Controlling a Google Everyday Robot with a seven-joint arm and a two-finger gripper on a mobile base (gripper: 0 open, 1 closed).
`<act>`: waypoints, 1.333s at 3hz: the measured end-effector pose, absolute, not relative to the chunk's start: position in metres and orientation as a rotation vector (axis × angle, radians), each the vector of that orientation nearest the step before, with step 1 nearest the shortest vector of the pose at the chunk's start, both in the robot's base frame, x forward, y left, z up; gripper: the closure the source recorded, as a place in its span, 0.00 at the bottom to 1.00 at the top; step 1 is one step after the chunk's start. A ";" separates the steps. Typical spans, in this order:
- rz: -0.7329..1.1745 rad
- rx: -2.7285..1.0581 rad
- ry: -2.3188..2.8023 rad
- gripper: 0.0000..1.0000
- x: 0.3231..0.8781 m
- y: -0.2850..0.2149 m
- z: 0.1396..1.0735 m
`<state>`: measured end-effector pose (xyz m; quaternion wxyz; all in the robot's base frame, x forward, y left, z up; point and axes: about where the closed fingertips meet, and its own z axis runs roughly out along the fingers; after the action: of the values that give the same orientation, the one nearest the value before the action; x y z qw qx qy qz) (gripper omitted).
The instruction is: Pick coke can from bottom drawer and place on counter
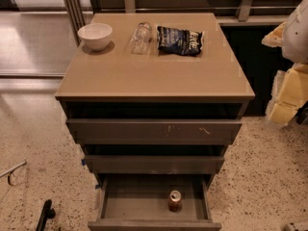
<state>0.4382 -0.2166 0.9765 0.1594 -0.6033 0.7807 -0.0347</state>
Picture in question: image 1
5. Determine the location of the grey top drawer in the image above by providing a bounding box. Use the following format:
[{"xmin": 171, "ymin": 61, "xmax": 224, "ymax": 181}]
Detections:
[{"xmin": 66, "ymin": 118, "xmax": 242, "ymax": 145}]

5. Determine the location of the brown drawer cabinet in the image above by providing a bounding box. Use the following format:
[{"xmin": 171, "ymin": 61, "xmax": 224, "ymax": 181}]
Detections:
[{"xmin": 54, "ymin": 13, "xmax": 256, "ymax": 191}]

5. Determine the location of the grey drawer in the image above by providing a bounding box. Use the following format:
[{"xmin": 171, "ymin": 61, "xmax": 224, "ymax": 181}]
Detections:
[
  {"xmin": 88, "ymin": 174, "xmax": 221, "ymax": 231},
  {"xmin": 66, "ymin": 118, "xmax": 242, "ymax": 145},
  {"xmin": 85, "ymin": 155, "xmax": 224, "ymax": 174}
]

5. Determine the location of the dark blue chip bag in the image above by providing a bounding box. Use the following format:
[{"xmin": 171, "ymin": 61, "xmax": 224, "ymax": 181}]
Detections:
[{"xmin": 156, "ymin": 26, "xmax": 204, "ymax": 56}]

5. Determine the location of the white ceramic bowl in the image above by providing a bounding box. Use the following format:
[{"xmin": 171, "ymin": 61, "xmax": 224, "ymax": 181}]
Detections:
[{"xmin": 78, "ymin": 23, "xmax": 113, "ymax": 51}]

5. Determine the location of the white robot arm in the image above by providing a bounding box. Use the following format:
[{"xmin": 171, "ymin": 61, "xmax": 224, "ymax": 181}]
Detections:
[{"xmin": 262, "ymin": 0, "xmax": 308, "ymax": 126}]

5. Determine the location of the grey bottom drawer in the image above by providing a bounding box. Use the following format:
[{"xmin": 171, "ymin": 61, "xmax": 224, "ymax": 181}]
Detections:
[{"xmin": 88, "ymin": 174, "xmax": 221, "ymax": 231}]

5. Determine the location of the metal rod on floor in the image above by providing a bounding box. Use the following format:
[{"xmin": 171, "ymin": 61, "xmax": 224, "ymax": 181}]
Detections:
[{"xmin": 0, "ymin": 160, "xmax": 27, "ymax": 186}]

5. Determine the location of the black object on floor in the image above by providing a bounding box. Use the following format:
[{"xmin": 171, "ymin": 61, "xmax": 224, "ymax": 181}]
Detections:
[{"xmin": 36, "ymin": 199, "xmax": 56, "ymax": 231}]

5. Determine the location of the grey middle drawer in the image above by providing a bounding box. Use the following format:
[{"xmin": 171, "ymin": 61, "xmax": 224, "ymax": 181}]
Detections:
[{"xmin": 85, "ymin": 155, "xmax": 224, "ymax": 174}]

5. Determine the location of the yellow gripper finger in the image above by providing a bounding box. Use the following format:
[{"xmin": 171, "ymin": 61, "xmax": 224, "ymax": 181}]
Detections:
[
  {"xmin": 266, "ymin": 64, "xmax": 308, "ymax": 125},
  {"xmin": 261, "ymin": 22, "xmax": 286, "ymax": 47}
]

